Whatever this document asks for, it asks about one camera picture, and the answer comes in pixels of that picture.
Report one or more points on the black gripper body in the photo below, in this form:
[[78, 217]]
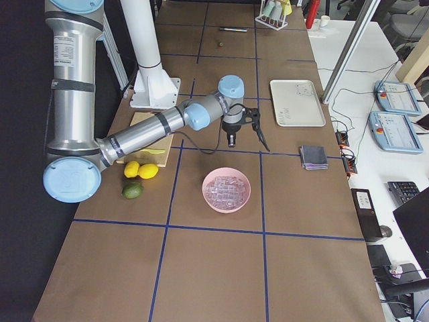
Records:
[[232, 128]]

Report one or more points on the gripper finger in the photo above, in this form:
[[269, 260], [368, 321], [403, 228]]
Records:
[[231, 140]]

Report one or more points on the steel muddler black tip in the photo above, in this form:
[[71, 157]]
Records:
[[227, 29]]

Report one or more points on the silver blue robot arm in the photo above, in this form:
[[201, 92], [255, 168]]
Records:
[[76, 158]]

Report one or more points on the pile of clear ice cubes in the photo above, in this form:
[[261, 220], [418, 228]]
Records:
[[226, 192]]

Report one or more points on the grey white cup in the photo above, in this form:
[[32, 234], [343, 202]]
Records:
[[276, 11]]

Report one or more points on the mint green cup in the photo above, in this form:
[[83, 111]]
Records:
[[267, 8]]

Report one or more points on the yellow cup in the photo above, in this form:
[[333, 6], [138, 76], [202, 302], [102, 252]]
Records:
[[286, 7]]

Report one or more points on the small white cup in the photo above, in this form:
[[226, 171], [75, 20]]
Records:
[[324, 21]]

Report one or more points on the pink bowl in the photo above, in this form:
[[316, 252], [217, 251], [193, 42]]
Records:
[[225, 171]]

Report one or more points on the cream bear tray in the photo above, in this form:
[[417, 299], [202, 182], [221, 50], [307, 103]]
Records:
[[296, 103]]

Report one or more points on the yellow plastic knife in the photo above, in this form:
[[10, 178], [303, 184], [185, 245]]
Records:
[[154, 151]]

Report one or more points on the folded grey cloth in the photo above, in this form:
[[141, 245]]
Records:
[[313, 157]]

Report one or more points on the wooden cutting board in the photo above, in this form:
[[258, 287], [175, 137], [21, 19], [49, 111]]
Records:
[[151, 147]]

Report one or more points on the yellow lemon near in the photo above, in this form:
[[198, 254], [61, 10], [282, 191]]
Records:
[[148, 171]]

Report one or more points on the yellow lemon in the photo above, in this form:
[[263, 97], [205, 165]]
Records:
[[148, 171], [131, 169]]

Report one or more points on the yellow lemon far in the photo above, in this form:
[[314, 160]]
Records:
[[131, 169]]

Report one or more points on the green lime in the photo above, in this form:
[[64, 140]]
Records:
[[132, 190]]

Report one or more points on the orange black usb hub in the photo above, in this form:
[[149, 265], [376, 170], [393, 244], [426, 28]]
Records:
[[349, 161]]

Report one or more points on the black box device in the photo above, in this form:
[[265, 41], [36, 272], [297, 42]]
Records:
[[366, 215]]

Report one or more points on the near teach pendant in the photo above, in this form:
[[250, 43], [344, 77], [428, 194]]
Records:
[[394, 132]]

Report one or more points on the teach pendant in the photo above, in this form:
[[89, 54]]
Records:
[[394, 132], [397, 97]]

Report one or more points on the far teach pendant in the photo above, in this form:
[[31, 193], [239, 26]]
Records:
[[397, 97]]

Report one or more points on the black keyboard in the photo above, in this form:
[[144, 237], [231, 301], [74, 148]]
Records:
[[403, 191]]

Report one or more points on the computer mouse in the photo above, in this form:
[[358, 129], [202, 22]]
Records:
[[386, 231]]

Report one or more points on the black monitor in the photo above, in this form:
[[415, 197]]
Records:
[[413, 220]]

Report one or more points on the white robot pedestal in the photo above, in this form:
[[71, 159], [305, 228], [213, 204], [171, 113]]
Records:
[[153, 88]]

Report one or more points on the white wire cup rack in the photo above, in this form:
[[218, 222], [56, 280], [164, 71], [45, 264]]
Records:
[[266, 21]]

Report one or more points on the aluminium frame post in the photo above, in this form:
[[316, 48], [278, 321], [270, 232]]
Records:
[[364, 18]]

